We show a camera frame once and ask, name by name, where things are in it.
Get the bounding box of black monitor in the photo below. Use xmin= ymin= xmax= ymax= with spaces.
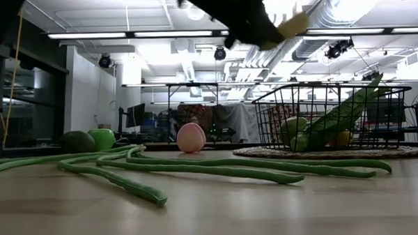
xmin=364 ymin=96 xmax=407 ymax=126

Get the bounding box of patterned tapestry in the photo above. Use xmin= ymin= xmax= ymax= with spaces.
xmin=176 ymin=103 xmax=214 ymax=133

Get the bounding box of black ceiling spotlight cluster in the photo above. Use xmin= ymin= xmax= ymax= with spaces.
xmin=323 ymin=38 xmax=355 ymax=61

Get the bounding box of dark monitor on arm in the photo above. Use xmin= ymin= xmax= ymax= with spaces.
xmin=124 ymin=103 xmax=146 ymax=129

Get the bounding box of grey cloth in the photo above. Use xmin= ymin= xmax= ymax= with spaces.
xmin=212 ymin=102 xmax=263 ymax=144

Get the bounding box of pink peach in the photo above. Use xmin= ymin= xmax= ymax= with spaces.
xmin=176 ymin=121 xmax=208 ymax=155

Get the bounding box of small black ceiling fixture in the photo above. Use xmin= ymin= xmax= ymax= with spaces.
xmin=361 ymin=69 xmax=382 ymax=82

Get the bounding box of green pear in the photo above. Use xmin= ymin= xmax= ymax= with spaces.
xmin=280 ymin=116 xmax=310 ymax=147

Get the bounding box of white ceiling ring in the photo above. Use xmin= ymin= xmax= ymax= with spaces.
xmin=185 ymin=3 xmax=206 ymax=22

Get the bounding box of yellow lemon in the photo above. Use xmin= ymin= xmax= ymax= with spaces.
xmin=330 ymin=129 xmax=355 ymax=149

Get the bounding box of long green bean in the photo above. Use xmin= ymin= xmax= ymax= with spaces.
xmin=56 ymin=152 xmax=169 ymax=212
xmin=0 ymin=144 xmax=148 ymax=175
xmin=95 ymin=145 xmax=306 ymax=192
xmin=137 ymin=142 xmax=394 ymax=183
xmin=125 ymin=138 xmax=378 ymax=188

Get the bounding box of dark green avocado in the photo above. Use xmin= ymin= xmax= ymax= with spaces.
xmin=60 ymin=130 xmax=97 ymax=155

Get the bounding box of black wire basket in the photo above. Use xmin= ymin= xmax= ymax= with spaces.
xmin=251 ymin=78 xmax=415 ymax=154

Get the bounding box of round black ceiling lamp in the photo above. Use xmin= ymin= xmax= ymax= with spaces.
xmin=98 ymin=53 xmax=112 ymax=69
xmin=212 ymin=46 xmax=228 ymax=61

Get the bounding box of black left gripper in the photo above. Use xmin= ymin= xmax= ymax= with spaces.
xmin=190 ymin=0 xmax=287 ymax=51

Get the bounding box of overhead light bar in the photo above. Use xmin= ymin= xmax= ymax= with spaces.
xmin=47 ymin=19 xmax=418 ymax=47

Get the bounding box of round woven placemat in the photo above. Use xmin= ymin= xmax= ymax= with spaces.
xmin=232 ymin=140 xmax=418 ymax=165

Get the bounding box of black stand frame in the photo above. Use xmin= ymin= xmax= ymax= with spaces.
xmin=165 ymin=81 xmax=221 ymax=143

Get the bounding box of yellow hanging cable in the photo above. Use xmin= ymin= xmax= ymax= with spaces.
xmin=0 ymin=8 xmax=29 ymax=146

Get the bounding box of bright green apple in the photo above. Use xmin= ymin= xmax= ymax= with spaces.
xmin=87 ymin=128 xmax=117 ymax=153

